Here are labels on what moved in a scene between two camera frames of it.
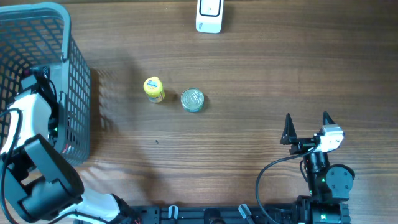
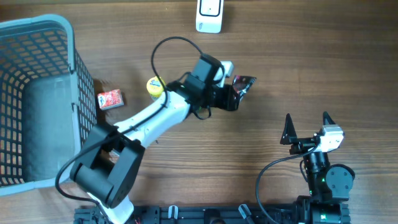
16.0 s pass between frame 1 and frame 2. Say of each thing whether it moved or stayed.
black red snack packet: moved
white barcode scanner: stayed
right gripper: stayed
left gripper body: moved
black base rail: stayed
